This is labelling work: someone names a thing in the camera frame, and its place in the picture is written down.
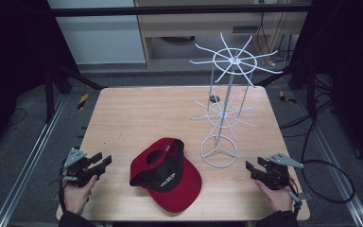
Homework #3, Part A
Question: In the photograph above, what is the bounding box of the black looped cable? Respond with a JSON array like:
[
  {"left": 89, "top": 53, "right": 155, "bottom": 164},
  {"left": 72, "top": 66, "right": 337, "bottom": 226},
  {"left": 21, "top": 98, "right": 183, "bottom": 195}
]
[{"left": 279, "top": 113, "right": 356, "bottom": 204}]

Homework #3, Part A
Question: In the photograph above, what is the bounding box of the white cabinet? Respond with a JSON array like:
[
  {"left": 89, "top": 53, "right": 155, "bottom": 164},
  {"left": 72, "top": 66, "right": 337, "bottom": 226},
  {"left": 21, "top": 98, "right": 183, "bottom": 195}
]
[{"left": 46, "top": 0, "right": 147, "bottom": 65}]

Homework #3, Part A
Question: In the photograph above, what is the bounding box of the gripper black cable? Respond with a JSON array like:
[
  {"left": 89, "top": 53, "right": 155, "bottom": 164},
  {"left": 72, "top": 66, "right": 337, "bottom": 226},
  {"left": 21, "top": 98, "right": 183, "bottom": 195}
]
[
  {"left": 57, "top": 159, "right": 70, "bottom": 216},
  {"left": 286, "top": 184, "right": 315, "bottom": 219}
]

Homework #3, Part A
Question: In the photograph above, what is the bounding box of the person's right hand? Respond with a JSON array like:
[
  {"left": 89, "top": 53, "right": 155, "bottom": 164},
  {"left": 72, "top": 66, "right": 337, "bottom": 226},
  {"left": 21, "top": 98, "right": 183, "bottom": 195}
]
[{"left": 254, "top": 179, "right": 295, "bottom": 214}]

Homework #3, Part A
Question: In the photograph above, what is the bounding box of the wooden shelf unit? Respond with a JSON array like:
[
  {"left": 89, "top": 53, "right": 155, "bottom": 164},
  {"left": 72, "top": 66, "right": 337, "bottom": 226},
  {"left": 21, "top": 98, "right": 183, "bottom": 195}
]
[{"left": 133, "top": 0, "right": 313, "bottom": 68}]

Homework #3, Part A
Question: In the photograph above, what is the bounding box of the black curtain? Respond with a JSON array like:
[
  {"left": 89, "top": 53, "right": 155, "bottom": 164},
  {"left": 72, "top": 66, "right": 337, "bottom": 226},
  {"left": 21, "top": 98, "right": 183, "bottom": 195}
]
[
  {"left": 0, "top": 0, "right": 79, "bottom": 159},
  {"left": 291, "top": 0, "right": 363, "bottom": 174}
]

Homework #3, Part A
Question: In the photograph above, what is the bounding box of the black horizontal bar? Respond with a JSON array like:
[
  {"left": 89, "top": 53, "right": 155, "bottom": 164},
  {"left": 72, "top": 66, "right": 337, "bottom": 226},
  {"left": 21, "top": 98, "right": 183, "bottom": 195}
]
[{"left": 50, "top": 4, "right": 313, "bottom": 18}]

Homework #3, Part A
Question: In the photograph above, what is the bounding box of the aluminium floor rail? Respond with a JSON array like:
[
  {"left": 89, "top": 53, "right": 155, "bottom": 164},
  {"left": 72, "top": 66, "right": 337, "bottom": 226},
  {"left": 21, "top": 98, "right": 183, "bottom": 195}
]
[
  {"left": 292, "top": 89, "right": 363, "bottom": 227},
  {"left": 0, "top": 94, "right": 68, "bottom": 227}
]

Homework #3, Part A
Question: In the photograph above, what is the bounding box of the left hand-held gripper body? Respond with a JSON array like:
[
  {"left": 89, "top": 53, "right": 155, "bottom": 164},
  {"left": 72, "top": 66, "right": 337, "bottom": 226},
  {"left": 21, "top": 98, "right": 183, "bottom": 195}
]
[{"left": 61, "top": 147, "right": 107, "bottom": 188}]

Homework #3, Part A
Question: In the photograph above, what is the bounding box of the black metal stand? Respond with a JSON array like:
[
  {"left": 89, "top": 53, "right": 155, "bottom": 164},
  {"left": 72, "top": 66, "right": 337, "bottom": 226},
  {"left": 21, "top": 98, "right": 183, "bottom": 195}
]
[
  {"left": 254, "top": 61, "right": 318, "bottom": 119},
  {"left": 43, "top": 61, "right": 108, "bottom": 124}
]

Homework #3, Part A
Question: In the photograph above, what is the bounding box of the white wire rack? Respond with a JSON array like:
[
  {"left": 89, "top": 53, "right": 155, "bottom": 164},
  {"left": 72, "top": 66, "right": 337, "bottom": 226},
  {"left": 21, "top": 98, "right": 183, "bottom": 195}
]
[{"left": 189, "top": 31, "right": 285, "bottom": 169}]

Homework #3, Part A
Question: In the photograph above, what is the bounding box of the bundle of black cables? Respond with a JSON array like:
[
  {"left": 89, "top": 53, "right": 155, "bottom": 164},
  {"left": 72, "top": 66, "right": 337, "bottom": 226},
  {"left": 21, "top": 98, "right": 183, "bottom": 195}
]
[{"left": 254, "top": 12, "right": 297, "bottom": 67}]

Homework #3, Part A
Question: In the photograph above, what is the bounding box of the yellow and black tape strip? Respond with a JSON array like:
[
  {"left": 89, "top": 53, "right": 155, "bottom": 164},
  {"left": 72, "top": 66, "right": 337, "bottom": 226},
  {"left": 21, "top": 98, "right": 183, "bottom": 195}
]
[
  {"left": 278, "top": 90, "right": 298, "bottom": 105},
  {"left": 77, "top": 93, "right": 90, "bottom": 111}
]

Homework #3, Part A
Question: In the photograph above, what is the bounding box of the person's left hand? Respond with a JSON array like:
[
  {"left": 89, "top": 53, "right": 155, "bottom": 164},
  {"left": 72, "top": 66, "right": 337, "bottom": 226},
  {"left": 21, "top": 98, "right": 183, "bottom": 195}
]
[{"left": 62, "top": 174, "right": 99, "bottom": 216}]

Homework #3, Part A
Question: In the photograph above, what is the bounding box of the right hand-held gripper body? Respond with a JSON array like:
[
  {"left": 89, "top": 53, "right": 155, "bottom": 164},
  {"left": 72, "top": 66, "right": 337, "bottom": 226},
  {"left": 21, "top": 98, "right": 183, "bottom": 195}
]
[{"left": 251, "top": 152, "right": 304, "bottom": 191}]

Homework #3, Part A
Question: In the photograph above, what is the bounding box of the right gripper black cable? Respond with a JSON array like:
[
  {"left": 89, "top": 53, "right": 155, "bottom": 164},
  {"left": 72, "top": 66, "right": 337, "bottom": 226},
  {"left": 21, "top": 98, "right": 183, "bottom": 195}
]
[{"left": 286, "top": 184, "right": 315, "bottom": 219}]

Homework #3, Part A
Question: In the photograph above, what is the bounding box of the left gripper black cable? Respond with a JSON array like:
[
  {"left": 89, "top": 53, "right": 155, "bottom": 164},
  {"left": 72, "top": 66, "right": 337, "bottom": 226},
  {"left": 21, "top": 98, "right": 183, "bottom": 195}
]
[{"left": 57, "top": 159, "right": 70, "bottom": 216}]

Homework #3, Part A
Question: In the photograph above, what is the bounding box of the red and black cap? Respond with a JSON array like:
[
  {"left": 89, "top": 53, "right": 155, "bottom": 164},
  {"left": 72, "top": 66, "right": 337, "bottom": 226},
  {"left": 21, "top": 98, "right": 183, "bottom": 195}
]
[{"left": 129, "top": 136, "right": 203, "bottom": 214}]

